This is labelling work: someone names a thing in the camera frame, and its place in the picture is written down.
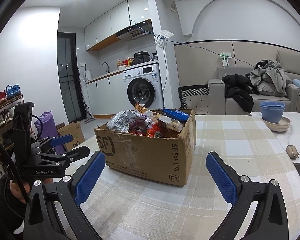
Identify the white electric kettle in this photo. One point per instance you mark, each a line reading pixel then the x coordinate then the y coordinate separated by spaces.
pixel 87 75

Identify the white washing machine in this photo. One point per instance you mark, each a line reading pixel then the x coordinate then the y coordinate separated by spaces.
pixel 144 86

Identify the red chocolate pie packet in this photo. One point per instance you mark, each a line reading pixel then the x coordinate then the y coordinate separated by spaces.
pixel 157 131

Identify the white red snack bag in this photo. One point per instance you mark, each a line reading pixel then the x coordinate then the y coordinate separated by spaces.
pixel 143 110

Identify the clear cracker packet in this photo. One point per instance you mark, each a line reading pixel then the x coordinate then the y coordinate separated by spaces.
pixel 165 120

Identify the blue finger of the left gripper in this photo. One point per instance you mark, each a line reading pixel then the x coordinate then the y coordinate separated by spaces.
pixel 61 139

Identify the silver purple snack bag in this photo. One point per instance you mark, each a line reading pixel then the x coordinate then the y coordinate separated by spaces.
pixel 124 120

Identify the checkered tablecloth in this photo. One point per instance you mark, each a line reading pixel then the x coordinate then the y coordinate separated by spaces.
pixel 122 206

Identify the kitchen faucet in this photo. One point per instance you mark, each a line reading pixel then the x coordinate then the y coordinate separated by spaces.
pixel 106 65

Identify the beige key pouch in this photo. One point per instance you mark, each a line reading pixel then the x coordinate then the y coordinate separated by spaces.
pixel 292 152

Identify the beige plate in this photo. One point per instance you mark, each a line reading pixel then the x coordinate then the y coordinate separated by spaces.
pixel 282 126

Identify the red chip snack bag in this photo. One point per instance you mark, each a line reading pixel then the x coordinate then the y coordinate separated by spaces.
pixel 141 129

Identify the grey sofa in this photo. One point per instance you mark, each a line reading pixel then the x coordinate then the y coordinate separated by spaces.
pixel 220 105

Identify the range hood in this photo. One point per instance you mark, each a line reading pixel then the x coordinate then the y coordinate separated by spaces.
pixel 135 31

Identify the person's left hand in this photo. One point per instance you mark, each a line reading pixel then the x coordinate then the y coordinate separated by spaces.
pixel 16 191

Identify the white kitchen cabinet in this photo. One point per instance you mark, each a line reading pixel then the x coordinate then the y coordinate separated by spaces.
pixel 108 95

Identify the SF Express cardboard box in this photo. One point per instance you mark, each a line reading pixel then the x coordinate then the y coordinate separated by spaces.
pixel 165 160

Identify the blue cookie packet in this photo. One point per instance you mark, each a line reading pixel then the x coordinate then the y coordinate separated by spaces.
pixel 175 114

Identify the blue bowl stack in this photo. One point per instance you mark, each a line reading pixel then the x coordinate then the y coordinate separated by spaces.
pixel 272 111

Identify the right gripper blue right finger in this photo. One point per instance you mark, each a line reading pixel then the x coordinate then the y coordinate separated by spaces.
pixel 269 220

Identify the black jacket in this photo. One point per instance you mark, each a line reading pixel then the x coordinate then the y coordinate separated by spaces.
pixel 240 88

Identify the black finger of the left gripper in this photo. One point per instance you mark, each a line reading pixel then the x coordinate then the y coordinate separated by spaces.
pixel 70 154

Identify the grey hoodie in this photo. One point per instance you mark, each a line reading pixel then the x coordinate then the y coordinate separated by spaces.
pixel 269 78

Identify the small cardboard box on floor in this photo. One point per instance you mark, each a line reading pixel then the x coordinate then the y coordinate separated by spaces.
pixel 73 129

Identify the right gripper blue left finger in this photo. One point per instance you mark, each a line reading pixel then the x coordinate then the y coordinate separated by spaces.
pixel 41 218

